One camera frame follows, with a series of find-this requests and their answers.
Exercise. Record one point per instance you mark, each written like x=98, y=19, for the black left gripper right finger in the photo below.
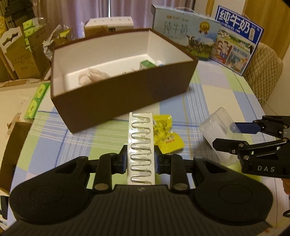
x=173, y=165

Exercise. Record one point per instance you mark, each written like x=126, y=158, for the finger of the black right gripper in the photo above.
x=244, y=127
x=228, y=146

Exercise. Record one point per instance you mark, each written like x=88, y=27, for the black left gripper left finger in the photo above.
x=108, y=165

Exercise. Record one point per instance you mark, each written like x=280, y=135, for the yellow snack packet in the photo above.
x=167, y=140

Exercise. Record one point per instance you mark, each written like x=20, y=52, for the white cloth sock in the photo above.
x=91, y=75

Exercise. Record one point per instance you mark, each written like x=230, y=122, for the green white medicine box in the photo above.
x=146, y=64

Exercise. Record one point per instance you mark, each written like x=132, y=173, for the white pill bottle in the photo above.
x=159, y=63

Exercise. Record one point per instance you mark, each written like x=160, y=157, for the person right hand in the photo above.
x=286, y=185

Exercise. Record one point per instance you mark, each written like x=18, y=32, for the beige quilted chair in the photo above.
x=263, y=72

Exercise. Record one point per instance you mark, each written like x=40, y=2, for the checkered tablecloth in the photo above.
x=49, y=142

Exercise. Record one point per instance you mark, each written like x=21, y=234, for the brown cardboard storage box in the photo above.
x=128, y=89

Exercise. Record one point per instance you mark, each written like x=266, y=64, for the dark blue milk carton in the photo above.
x=236, y=41

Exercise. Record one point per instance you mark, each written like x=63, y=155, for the green tissue pack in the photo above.
x=35, y=102

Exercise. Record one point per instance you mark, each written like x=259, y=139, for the light blue milk carton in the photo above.
x=195, y=32

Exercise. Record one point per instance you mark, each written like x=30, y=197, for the large flat cardboard box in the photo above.
x=15, y=99

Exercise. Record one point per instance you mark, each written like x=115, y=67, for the white appliance box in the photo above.
x=97, y=26

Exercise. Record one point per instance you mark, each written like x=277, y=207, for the purple curtain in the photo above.
x=75, y=14

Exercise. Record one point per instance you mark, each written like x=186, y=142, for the black folding cart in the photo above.
x=16, y=12

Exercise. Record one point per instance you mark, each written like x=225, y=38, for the brown cardboard box with handle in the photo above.
x=28, y=62

